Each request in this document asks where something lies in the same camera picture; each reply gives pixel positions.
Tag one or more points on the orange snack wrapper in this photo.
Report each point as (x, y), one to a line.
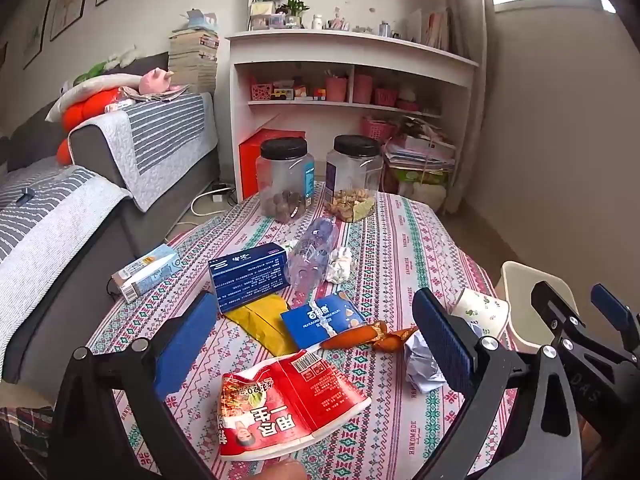
(350, 337)

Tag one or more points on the dark blue box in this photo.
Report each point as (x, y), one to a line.
(247, 275)

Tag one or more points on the clear jar with pistachios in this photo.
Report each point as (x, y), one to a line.
(352, 180)

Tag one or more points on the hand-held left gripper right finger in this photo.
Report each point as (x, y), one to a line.
(445, 345)

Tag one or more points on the white trash bin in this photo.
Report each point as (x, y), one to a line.
(520, 305)

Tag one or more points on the red gift box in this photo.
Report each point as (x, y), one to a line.
(247, 160)

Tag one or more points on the pink pig plush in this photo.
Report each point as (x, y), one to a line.
(152, 81)

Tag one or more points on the plaid trousers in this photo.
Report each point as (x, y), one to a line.
(25, 440)

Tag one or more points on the patterned tablecloth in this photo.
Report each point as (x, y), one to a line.
(400, 240)

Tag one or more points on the row of upright books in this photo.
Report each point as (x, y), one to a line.
(432, 27)

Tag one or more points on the grey sofa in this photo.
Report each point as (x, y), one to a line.
(175, 200)

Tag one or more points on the stack of papers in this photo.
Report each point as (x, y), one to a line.
(420, 147)

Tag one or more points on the white plastic bag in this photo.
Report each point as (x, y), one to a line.
(430, 197)

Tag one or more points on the small pink basket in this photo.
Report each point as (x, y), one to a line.
(261, 92)

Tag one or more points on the grey curtain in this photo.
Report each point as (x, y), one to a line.
(470, 85)

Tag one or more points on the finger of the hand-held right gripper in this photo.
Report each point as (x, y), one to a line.
(552, 312)
(607, 305)

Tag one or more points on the stack of books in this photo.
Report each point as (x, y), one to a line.
(192, 65)

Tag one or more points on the green plush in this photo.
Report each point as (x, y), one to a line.
(95, 72)

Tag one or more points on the red instant noodle cup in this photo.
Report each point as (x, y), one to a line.
(295, 405)

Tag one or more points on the crushed clear plastic bottle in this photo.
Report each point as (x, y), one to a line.
(310, 255)

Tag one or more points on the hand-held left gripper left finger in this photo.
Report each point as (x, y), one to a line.
(185, 345)

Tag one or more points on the torn blue biscuit box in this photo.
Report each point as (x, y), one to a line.
(320, 322)

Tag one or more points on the clear jar with brown nuts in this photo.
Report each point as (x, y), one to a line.
(282, 180)

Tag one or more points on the orange plush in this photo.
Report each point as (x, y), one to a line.
(82, 110)

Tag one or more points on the light blue carton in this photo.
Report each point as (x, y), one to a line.
(147, 270)

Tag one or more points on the white tissue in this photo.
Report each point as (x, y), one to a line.
(339, 265)

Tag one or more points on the yellow wrapper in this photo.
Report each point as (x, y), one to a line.
(262, 322)

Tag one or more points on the white pillow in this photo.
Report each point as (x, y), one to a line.
(100, 85)

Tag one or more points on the white paper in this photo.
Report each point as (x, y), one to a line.
(422, 367)

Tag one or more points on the green pack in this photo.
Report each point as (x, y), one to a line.
(420, 175)

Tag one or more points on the striped armrest cover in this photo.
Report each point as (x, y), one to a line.
(160, 135)

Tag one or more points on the white shelf unit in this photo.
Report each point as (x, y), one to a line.
(350, 45)

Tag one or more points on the pink pot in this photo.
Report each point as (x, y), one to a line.
(363, 89)
(336, 89)

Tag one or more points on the leaf print paper cup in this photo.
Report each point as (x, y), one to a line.
(480, 310)

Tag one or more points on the striped seat cover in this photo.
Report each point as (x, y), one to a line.
(50, 220)

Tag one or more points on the white power strip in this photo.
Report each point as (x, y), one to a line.
(221, 194)

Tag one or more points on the small potted plant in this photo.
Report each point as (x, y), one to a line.
(296, 10)

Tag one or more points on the small metal pot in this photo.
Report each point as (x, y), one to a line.
(385, 29)

